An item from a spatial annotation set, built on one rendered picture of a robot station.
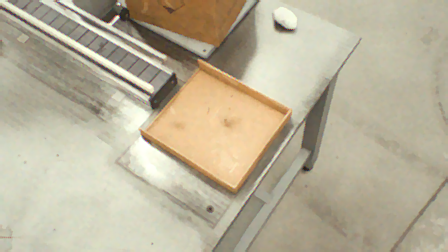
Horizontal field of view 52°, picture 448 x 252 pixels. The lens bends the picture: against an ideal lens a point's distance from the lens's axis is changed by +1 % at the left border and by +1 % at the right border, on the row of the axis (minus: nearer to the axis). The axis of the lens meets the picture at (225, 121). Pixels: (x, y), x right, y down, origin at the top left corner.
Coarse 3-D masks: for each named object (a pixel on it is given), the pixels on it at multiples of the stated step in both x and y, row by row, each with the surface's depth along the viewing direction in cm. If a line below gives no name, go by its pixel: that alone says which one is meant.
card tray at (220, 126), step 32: (192, 96) 123; (224, 96) 122; (256, 96) 120; (160, 128) 118; (192, 128) 118; (224, 128) 117; (256, 128) 116; (192, 160) 109; (224, 160) 112; (256, 160) 109
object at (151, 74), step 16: (16, 0) 139; (32, 0) 139; (16, 16) 136; (32, 16) 136; (48, 16) 135; (64, 16) 135; (64, 32) 131; (80, 32) 131; (96, 48) 128; (112, 48) 127; (96, 64) 125; (128, 64) 124; (144, 64) 124; (128, 80) 121; (144, 80) 121; (160, 80) 121
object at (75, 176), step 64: (64, 0) 145; (0, 64) 133; (64, 64) 132; (192, 64) 129; (256, 64) 127; (320, 64) 126; (0, 128) 122; (64, 128) 121; (128, 128) 119; (0, 192) 113; (64, 192) 111; (128, 192) 110; (192, 192) 109
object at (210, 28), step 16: (128, 0) 130; (144, 0) 126; (160, 0) 123; (176, 0) 120; (192, 0) 117; (208, 0) 114; (224, 0) 120; (240, 0) 132; (144, 16) 133; (160, 16) 129; (176, 16) 126; (192, 16) 122; (208, 16) 119; (224, 16) 124; (176, 32) 132; (192, 32) 128; (208, 32) 125; (224, 32) 128
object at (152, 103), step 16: (0, 16) 141; (32, 32) 133; (96, 32) 131; (64, 48) 129; (128, 48) 127; (80, 64) 130; (160, 64) 124; (112, 80) 123; (176, 80) 124; (144, 96) 119; (160, 96) 121
